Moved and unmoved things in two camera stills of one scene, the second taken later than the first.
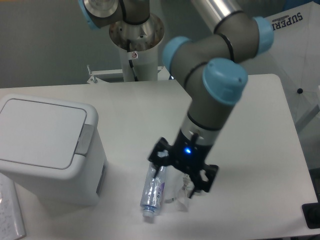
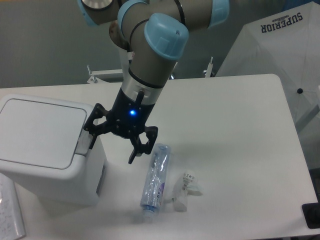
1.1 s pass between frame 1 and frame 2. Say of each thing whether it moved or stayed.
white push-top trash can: stayed
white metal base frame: stayed
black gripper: moved
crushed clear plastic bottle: stayed
